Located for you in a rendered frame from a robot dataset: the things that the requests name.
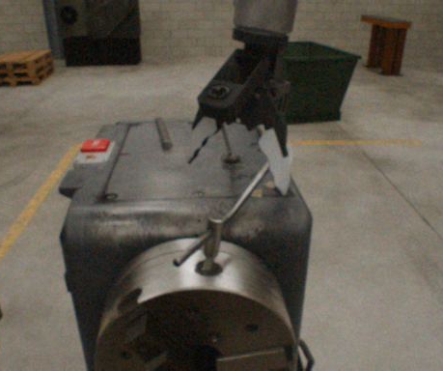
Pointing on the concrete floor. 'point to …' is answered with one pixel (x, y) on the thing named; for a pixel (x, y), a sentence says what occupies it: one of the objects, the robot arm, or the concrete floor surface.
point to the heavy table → (386, 43)
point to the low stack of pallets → (20, 68)
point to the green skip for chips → (316, 81)
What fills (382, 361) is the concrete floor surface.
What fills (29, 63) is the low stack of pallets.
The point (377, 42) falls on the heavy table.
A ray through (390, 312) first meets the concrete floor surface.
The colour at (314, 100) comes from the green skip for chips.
